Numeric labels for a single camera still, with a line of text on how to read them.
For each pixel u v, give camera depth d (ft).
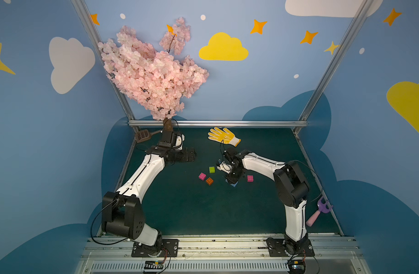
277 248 2.42
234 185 3.05
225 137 3.89
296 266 2.40
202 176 3.14
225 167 2.84
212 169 3.29
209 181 3.12
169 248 2.50
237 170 2.63
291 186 1.74
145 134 3.79
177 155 2.40
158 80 2.39
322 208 2.82
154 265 2.39
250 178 3.14
